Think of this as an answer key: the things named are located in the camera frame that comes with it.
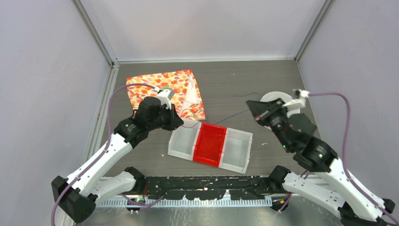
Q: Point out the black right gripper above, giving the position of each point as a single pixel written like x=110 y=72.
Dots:
x=258 y=108

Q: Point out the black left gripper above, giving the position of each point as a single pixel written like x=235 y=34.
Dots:
x=174 y=121

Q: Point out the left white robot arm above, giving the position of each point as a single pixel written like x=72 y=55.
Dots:
x=79 y=193

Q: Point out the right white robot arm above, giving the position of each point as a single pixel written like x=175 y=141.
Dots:
x=350 y=201

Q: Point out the left white plastic bin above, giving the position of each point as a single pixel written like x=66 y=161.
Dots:
x=183 y=140

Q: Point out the white plastic bin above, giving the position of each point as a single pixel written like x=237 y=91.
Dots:
x=236 y=151
x=183 y=140

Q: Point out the red plastic bin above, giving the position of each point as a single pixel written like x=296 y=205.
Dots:
x=209 y=144

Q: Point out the right white plastic bin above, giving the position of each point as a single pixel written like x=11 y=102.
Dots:
x=236 y=151

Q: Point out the white perforated cable spool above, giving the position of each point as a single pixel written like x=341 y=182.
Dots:
x=274 y=95

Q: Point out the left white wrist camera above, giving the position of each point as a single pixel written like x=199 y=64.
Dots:
x=165 y=96

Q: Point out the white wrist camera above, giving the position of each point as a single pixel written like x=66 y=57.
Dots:
x=298 y=100
x=165 y=96

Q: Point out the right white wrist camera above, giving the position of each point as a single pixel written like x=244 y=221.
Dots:
x=298 y=100

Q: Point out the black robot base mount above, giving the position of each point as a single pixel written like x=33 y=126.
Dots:
x=207 y=187

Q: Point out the slotted white cable duct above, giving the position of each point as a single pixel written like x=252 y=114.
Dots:
x=120 y=202

